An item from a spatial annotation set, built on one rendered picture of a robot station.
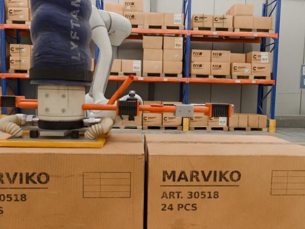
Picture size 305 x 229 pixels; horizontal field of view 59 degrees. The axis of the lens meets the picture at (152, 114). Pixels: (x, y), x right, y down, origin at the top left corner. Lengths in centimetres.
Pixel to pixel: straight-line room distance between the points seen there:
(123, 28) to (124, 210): 112
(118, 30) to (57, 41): 75
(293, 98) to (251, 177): 1007
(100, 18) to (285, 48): 966
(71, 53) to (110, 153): 37
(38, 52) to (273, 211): 94
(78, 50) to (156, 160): 47
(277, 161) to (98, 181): 58
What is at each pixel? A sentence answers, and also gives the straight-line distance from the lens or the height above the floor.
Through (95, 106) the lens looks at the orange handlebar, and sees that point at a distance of 102.
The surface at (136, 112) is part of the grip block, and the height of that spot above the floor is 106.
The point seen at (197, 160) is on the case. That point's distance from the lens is 87.
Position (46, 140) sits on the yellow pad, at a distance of 97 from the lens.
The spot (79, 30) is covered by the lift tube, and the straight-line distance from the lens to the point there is 101.
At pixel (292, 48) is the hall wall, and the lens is 1103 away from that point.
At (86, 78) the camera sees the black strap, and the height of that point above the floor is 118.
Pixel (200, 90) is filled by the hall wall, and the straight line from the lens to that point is 971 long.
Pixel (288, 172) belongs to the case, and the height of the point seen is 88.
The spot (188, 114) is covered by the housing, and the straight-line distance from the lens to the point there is 103.
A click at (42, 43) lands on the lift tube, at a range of 100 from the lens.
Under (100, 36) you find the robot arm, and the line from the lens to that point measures 153.
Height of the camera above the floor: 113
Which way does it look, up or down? 5 degrees down
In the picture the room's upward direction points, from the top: 1 degrees clockwise
